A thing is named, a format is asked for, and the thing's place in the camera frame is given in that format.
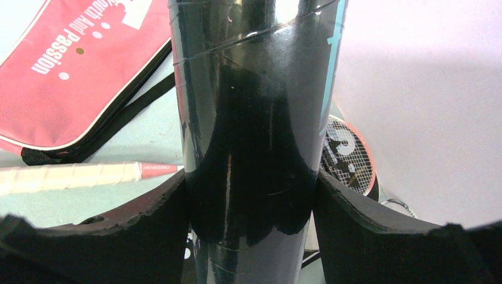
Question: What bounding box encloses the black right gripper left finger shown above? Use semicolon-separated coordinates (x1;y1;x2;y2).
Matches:
1;171;189;283

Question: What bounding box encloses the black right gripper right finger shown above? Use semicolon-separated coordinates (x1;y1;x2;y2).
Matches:
313;170;501;283

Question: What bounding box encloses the black shuttlecock tube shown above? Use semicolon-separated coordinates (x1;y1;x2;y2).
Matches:
168;0;349;284

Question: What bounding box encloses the white black racket far right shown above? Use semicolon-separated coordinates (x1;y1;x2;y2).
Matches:
381;198;417;218

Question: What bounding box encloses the black racket cover bag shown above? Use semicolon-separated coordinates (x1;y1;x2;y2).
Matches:
181;230;325;283

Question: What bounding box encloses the pink racket far left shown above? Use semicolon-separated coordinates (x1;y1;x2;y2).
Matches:
321;115;380;201

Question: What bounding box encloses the pink racket cover bag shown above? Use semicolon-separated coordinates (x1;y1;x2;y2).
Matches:
1;1;171;155

